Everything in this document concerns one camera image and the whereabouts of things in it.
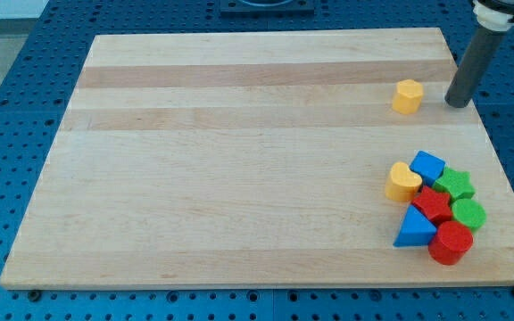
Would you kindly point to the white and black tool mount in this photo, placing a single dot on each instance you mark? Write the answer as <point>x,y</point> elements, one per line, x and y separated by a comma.
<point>496,15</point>

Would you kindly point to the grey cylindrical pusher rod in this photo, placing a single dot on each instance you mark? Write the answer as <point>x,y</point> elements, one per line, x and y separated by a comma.
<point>473,65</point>

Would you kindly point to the yellow hexagon block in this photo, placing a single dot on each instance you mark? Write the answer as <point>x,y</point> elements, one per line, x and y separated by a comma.
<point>407,96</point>

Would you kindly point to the blue cube block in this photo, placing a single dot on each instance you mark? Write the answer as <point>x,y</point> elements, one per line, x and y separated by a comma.
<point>428,166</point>

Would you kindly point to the green star block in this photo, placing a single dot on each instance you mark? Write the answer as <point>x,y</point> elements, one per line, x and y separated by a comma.
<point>455,183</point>

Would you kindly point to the yellow heart block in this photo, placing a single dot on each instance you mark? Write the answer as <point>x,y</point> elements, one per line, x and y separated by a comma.
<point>402,184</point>

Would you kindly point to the red star block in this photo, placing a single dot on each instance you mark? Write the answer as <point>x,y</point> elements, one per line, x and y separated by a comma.
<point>435,206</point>

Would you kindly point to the green cylinder block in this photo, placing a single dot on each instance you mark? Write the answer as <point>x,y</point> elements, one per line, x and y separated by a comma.
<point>469,213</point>

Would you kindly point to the blue triangle block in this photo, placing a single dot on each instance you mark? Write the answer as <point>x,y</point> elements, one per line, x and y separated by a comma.
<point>415,229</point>

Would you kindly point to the red cylinder block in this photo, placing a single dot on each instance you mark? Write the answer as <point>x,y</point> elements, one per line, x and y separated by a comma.
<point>450,243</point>

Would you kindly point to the light wooden board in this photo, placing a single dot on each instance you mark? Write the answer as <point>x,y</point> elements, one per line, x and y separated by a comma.
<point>253,160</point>

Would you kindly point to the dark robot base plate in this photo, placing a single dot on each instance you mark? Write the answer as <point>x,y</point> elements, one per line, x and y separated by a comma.
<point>237,7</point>

